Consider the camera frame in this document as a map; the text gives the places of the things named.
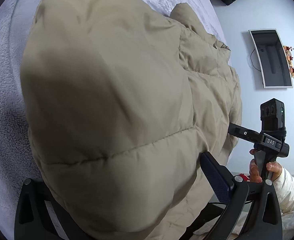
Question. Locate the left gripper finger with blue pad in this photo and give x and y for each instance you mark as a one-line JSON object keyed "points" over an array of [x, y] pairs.
{"points": [[230, 192]]}

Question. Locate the beige puffer jacket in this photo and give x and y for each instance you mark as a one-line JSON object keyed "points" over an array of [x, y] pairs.
{"points": [[120, 101]]}

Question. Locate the white sleeve forearm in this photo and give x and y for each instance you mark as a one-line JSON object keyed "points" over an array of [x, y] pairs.
{"points": [[284, 187]]}

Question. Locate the right hand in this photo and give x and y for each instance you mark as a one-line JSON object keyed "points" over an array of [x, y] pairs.
{"points": [[273, 167]]}

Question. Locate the dried flower decoration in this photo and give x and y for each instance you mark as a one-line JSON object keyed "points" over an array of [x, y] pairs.
{"points": [[289, 58]]}

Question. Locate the lavender plush bed blanket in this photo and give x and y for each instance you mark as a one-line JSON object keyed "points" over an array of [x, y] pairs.
{"points": [[16, 161]]}

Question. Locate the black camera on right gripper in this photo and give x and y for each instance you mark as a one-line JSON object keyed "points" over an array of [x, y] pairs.
{"points": [[273, 119]]}

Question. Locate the wall mounted curved television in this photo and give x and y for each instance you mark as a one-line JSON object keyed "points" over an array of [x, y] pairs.
{"points": [[272, 59]]}

